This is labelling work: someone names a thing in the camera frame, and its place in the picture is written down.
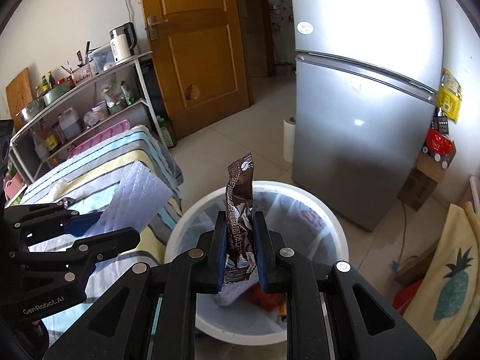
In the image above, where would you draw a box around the metal kitchen shelf rack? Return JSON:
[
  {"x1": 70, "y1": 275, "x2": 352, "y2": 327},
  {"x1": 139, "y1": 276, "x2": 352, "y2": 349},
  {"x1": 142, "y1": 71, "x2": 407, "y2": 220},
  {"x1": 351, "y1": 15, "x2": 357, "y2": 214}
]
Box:
[{"x1": 10, "y1": 51, "x2": 161, "y2": 185}]

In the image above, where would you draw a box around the pink utensil basket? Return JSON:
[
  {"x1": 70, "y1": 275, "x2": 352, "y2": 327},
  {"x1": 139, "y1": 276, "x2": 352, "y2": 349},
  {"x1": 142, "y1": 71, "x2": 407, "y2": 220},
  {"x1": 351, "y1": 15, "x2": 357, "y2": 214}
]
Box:
[{"x1": 71, "y1": 62, "x2": 98, "y2": 86}]

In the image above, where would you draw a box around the silver refrigerator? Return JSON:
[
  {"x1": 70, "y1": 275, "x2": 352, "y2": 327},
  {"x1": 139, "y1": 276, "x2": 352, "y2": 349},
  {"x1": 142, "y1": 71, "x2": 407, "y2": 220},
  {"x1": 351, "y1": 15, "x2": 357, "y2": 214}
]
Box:
[{"x1": 292, "y1": 0, "x2": 443, "y2": 231}]

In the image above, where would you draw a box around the wooden cutting board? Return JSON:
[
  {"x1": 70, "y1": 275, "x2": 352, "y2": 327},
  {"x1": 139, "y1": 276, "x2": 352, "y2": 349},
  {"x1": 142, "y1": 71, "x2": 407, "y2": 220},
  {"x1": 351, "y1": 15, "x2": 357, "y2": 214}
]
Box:
[{"x1": 6, "y1": 67, "x2": 32, "y2": 127}]

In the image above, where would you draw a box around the striped tablecloth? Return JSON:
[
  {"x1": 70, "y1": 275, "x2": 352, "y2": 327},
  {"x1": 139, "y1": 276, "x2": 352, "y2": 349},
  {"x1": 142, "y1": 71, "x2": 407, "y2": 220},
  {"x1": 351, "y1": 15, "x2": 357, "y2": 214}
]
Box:
[{"x1": 21, "y1": 125, "x2": 183, "y2": 342}]

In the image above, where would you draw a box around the white foam net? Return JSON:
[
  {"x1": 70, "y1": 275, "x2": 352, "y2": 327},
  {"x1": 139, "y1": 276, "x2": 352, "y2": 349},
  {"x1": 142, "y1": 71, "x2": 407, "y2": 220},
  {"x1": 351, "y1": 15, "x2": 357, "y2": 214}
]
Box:
[{"x1": 84, "y1": 161, "x2": 173, "y2": 236}]

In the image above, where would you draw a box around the white oil jug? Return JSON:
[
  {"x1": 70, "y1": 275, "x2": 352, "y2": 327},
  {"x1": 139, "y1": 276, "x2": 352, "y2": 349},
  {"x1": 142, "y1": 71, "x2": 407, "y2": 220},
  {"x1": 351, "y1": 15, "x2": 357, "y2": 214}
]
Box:
[{"x1": 58, "y1": 107, "x2": 82, "y2": 141}]

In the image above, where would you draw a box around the cardboard box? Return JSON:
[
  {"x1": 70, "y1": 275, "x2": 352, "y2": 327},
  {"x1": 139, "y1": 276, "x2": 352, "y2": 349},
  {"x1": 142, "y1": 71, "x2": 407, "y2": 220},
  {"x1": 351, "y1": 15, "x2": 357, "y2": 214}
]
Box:
[{"x1": 397, "y1": 143, "x2": 456, "y2": 211}]

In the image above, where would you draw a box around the white round trash bin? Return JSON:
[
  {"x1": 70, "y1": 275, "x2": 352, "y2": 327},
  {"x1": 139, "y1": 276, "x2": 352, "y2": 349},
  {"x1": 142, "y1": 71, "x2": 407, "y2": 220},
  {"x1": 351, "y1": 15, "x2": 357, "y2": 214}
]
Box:
[{"x1": 163, "y1": 179, "x2": 350, "y2": 347}]

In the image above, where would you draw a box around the red plastic bag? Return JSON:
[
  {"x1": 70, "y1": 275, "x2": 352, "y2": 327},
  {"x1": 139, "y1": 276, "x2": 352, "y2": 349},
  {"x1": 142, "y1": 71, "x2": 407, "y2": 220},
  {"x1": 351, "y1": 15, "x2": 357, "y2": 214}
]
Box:
[{"x1": 425, "y1": 128, "x2": 453, "y2": 155}]

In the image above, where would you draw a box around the steel mixing bowl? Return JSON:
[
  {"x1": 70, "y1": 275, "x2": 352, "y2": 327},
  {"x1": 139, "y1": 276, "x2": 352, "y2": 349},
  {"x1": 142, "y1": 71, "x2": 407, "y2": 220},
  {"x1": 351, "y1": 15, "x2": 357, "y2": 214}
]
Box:
[{"x1": 16, "y1": 97, "x2": 45, "y2": 124}]

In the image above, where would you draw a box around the clear storage box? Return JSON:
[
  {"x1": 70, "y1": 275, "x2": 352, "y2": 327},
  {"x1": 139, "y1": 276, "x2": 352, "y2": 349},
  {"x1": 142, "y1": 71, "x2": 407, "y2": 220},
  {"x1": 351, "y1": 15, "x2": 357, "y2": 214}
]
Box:
[{"x1": 90, "y1": 44, "x2": 116, "y2": 73}]

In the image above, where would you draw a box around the yellow label sauce bottle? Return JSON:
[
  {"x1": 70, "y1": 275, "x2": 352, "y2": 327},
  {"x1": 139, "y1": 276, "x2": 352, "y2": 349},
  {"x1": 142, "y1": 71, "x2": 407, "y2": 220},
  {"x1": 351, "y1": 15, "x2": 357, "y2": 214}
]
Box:
[{"x1": 40, "y1": 119, "x2": 59, "y2": 153}]

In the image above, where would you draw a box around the pink side basket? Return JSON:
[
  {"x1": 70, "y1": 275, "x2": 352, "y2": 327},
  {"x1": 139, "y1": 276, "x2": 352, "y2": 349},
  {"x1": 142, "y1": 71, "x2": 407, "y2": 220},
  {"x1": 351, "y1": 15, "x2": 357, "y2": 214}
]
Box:
[{"x1": 4, "y1": 173, "x2": 25, "y2": 199}]

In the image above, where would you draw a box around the white electric kettle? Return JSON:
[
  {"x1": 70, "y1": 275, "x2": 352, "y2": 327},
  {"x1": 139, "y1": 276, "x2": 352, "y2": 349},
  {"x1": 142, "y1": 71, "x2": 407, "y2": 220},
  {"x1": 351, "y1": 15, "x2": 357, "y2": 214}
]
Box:
[{"x1": 109, "y1": 22, "x2": 137, "y2": 63}]

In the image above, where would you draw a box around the brown wooden door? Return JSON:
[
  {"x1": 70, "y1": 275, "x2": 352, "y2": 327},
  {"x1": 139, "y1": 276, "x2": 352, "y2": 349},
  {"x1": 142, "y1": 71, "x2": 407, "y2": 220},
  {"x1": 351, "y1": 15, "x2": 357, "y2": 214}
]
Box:
[{"x1": 142, "y1": 0, "x2": 253, "y2": 139}]

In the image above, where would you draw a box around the red trash in bin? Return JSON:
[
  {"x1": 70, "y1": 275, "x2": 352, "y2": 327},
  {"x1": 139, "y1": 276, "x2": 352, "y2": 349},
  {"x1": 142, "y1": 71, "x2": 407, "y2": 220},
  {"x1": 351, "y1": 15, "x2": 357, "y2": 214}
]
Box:
[{"x1": 244, "y1": 283, "x2": 286, "y2": 312}]

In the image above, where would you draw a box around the yellow bag on fridge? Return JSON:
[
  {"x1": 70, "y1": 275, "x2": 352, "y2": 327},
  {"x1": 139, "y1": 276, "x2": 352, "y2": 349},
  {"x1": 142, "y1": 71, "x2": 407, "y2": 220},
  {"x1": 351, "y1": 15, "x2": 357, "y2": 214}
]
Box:
[{"x1": 438, "y1": 68, "x2": 462, "y2": 123}]

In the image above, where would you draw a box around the brown coffee sachet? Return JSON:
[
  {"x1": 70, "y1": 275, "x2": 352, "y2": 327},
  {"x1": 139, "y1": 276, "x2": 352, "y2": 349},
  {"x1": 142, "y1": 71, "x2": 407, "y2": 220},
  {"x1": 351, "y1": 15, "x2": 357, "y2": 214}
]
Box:
[{"x1": 224, "y1": 153, "x2": 256, "y2": 284}]

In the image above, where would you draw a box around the white paper roll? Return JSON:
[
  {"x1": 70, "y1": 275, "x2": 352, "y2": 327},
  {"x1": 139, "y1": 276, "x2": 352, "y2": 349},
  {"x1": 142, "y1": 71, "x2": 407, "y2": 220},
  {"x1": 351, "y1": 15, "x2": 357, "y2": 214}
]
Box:
[{"x1": 283, "y1": 116, "x2": 296, "y2": 163}]

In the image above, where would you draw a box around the green glass bottle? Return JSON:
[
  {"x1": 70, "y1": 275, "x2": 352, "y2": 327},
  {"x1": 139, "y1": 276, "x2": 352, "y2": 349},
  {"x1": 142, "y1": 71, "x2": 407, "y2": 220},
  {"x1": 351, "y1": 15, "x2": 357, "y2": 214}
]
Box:
[{"x1": 156, "y1": 115, "x2": 177, "y2": 149}]

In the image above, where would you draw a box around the pineapple print yellow cloth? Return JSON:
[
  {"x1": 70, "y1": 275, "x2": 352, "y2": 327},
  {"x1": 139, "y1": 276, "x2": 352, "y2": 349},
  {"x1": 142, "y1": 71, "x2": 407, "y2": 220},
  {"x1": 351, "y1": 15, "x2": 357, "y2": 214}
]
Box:
[{"x1": 403, "y1": 202, "x2": 479, "y2": 359}]

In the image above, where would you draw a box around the green enamel basin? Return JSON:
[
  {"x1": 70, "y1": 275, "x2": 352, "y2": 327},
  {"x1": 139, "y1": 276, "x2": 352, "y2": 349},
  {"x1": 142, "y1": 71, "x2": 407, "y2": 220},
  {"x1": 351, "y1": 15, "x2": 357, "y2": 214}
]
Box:
[{"x1": 42, "y1": 81, "x2": 71, "y2": 107}]

